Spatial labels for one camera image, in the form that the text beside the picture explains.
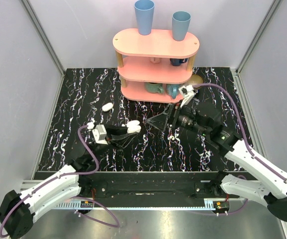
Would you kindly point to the left orange connector board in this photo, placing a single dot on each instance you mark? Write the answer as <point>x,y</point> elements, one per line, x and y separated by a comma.
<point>86,204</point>

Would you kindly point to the left light blue cup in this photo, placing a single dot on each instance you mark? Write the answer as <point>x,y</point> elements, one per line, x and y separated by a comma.
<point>144,11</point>

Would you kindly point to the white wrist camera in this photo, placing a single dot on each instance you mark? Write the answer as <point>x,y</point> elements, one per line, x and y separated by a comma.
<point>188,92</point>
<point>99,134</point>

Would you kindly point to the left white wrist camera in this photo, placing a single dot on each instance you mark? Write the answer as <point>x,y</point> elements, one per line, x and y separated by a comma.
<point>99,134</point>

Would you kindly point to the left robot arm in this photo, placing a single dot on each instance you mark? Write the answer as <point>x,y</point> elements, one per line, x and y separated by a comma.
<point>19,211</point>

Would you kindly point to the dark blue mug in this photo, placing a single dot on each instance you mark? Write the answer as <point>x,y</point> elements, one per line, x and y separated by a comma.
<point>178,62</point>

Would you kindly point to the pink three-tier wooden shelf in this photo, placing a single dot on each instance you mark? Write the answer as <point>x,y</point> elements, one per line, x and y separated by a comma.
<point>133,52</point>

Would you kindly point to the right orange connector board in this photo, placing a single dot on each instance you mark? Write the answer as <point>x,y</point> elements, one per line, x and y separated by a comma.
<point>222,205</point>

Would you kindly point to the white earbuds charging case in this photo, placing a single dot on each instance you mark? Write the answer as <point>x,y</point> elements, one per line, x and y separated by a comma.
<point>133,126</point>

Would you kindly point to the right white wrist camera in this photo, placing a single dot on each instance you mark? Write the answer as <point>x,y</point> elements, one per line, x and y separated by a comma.
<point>188,92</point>

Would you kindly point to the white oval pebble case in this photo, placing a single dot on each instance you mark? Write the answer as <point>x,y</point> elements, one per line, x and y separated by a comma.
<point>107,107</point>

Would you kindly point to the blue butterfly mug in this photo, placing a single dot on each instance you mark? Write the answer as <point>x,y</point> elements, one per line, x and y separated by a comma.
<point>172,90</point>

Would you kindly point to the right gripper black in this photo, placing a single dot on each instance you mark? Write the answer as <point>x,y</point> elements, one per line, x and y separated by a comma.
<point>160,120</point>

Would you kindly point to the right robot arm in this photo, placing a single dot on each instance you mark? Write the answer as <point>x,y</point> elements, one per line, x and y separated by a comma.
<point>270,187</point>

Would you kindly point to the teal glazed ceramic mug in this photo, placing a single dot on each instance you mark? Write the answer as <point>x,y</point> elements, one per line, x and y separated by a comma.
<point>154,88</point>

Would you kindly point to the right light blue cup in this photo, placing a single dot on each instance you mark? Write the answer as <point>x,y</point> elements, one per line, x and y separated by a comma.
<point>180,24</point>

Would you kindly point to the orange connector board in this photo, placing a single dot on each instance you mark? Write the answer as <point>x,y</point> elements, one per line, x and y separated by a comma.
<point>86,204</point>
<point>222,205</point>

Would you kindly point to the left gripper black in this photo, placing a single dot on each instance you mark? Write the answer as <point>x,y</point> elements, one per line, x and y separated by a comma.
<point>109,135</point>

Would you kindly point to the brown ceramic bowl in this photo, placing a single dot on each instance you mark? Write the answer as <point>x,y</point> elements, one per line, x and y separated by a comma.
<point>196,79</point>

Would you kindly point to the pink mug on shelf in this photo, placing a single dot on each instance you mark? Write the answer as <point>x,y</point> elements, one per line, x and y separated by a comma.
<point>155,60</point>

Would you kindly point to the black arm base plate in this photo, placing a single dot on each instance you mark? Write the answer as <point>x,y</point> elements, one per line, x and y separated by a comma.
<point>185,184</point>

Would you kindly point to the light blue cup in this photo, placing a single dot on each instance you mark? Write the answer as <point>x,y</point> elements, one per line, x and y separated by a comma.
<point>180,24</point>
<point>144,11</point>

